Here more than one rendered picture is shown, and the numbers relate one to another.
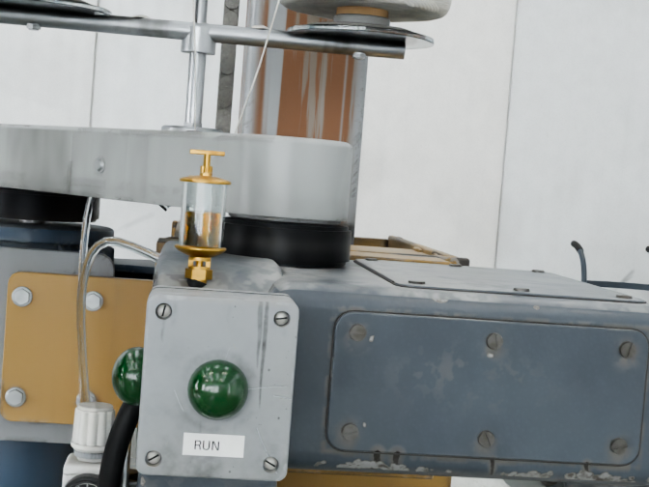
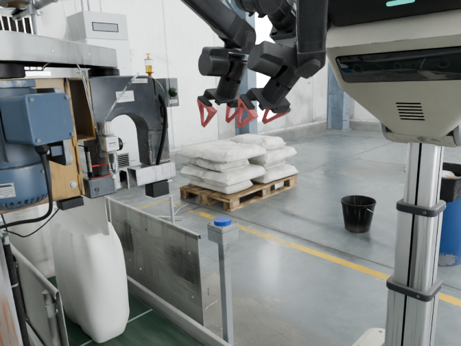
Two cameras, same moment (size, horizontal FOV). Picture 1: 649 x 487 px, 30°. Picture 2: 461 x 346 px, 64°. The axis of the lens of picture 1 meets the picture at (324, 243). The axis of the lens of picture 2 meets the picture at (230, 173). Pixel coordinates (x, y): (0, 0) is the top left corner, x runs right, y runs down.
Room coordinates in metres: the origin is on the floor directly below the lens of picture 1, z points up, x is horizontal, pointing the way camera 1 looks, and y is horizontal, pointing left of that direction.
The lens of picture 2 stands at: (1.20, 1.15, 1.31)
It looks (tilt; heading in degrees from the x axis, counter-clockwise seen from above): 14 degrees down; 233
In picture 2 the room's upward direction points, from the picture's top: 3 degrees counter-clockwise
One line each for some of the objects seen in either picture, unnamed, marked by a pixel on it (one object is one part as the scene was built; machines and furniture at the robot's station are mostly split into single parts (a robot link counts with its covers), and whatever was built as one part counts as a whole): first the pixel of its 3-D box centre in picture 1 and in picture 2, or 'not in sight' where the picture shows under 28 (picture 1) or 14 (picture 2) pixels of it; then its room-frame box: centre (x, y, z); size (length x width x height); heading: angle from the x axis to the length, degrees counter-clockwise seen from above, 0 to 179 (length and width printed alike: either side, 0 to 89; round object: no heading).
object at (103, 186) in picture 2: not in sight; (98, 185); (0.88, 0.09, 1.04); 0.08 x 0.06 x 0.05; 6
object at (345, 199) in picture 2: not in sight; (357, 214); (-1.53, -0.63, 0.13); 0.30 x 0.30 x 0.26
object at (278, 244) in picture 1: (282, 241); (103, 73); (0.80, 0.03, 1.35); 0.09 x 0.09 x 0.03
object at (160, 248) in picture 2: not in sight; (134, 245); (0.55, -0.52, 0.54); 1.05 x 0.02 x 0.41; 96
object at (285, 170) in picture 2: not in sight; (269, 172); (-1.84, -2.07, 0.20); 0.67 x 0.43 x 0.15; 6
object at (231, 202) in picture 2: not in sight; (239, 185); (-1.50, -2.24, 0.07); 1.20 x 0.82 x 0.14; 8
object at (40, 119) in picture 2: not in sight; (40, 124); (1.05, 0.36, 1.25); 0.10 x 0.08 x 0.12; 31
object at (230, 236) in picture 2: not in sight; (222, 231); (0.50, 0.17, 0.81); 0.08 x 0.08 x 0.06; 6
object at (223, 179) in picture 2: not in sight; (234, 173); (-1.23, -1.99, 0.32); 0.66 x 0.43 x 0.15; 8
